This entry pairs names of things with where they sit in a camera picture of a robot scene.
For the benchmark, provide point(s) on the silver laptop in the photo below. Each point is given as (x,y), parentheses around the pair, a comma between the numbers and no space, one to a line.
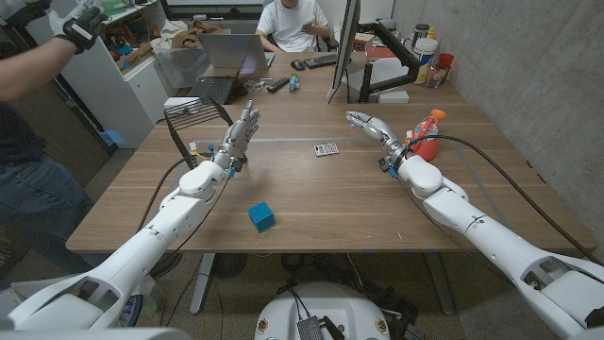
(229,49)

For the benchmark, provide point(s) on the slim black keyboard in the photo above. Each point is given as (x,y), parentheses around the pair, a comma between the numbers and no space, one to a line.
(321,61)

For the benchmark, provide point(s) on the clear plastic cup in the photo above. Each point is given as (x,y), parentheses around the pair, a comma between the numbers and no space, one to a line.
(437,76)

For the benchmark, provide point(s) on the small blue figurine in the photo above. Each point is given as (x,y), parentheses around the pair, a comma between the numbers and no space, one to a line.
(294,84)

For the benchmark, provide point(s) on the dark jar black lid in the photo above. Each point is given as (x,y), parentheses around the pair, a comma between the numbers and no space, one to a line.
(419,34)

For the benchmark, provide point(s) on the smartphone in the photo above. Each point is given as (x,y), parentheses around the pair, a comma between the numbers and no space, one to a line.
(307,24)

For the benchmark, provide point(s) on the seated person white t-shirt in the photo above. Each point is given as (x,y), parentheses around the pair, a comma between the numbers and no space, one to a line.
(288,26)

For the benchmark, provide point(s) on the flat white box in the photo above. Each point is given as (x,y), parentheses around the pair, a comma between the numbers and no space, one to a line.
(393,96)

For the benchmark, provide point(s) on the thin white box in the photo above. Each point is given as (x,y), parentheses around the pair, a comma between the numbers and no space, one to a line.
(179,101)

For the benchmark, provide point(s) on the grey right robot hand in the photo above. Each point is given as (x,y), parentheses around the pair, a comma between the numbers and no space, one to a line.
(380,130)

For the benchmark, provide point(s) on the white plastic tub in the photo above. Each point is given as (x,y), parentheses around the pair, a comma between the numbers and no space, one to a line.
(425,51)

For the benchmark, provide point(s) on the yellow bottle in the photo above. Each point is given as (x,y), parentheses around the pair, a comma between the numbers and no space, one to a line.
(431,34)

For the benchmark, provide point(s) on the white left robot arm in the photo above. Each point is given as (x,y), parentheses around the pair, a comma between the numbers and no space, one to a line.
(146,245)

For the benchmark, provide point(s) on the white robot torso base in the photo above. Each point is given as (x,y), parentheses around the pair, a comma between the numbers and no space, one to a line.
(325,302)

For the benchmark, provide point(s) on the blue cube block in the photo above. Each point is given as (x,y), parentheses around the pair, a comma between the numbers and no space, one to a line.
(261,217)

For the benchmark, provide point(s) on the red book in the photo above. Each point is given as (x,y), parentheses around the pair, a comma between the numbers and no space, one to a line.
(380,53)

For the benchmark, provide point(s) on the computer monitor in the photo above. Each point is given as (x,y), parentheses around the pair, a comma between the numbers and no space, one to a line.
(347,38)

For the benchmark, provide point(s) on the brown cloth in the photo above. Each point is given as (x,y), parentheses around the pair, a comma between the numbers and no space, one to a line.
(189,38)

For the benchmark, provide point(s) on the grey table leg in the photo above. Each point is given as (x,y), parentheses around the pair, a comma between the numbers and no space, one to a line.
(202,283)
(440,283)

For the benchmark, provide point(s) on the black computer mouse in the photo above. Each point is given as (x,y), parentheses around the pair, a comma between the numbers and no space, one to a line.
(297,65)

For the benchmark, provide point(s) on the white cabinet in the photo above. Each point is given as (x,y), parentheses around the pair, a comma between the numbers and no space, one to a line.
(113,104)

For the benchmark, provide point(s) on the black tracking glove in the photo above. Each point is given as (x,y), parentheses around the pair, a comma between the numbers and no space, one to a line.
(26,11)
(80,30)

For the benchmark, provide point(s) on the round black fan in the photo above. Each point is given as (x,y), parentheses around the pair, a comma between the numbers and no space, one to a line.
(229,265)

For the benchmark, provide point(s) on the black remote control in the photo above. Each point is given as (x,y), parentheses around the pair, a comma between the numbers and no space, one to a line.
(278,84)

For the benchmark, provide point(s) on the red cup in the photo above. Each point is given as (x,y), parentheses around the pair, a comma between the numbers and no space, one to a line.
(445,61)

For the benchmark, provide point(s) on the standing person dark shirt jeans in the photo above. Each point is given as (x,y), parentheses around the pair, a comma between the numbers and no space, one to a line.
(28,189)

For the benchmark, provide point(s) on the large black keyboard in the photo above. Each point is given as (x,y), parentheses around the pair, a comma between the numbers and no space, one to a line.
(214,89)

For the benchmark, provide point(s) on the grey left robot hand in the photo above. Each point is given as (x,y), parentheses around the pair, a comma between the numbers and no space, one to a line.
(236,139)

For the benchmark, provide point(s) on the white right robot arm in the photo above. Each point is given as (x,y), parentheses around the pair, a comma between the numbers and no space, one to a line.
(491,236)

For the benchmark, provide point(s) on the clear plastic bin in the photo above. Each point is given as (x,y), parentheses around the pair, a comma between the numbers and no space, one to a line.
(181,68)

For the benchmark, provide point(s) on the small white calculator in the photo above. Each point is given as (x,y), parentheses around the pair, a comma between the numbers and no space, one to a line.
(326,149)

